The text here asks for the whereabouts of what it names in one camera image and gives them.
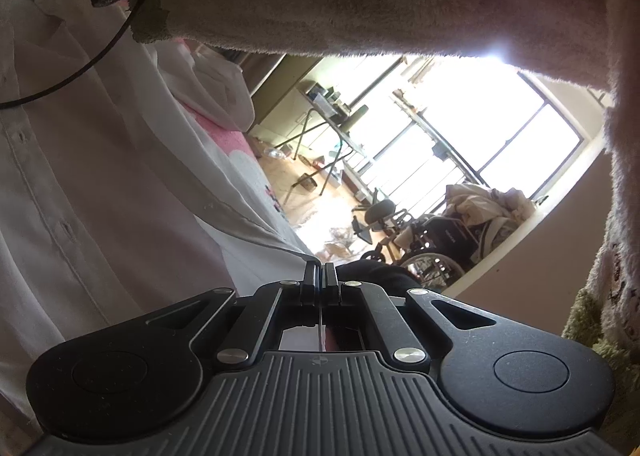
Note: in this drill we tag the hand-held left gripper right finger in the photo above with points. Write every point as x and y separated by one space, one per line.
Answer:
331 288

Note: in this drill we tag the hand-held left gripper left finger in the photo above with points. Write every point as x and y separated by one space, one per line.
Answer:
311 288

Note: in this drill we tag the white button shirt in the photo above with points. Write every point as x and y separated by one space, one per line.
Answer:
100 161

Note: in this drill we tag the black wheelchair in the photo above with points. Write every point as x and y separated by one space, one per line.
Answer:
445 246

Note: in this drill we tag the pink floral blanket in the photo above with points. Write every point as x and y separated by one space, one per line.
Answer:
240 146

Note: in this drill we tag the folding table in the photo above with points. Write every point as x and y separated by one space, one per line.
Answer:
325 126

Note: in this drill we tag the large window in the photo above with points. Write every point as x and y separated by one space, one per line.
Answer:
475 111

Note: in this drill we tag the person's fleecy robe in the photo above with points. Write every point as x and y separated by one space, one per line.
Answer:
625 236

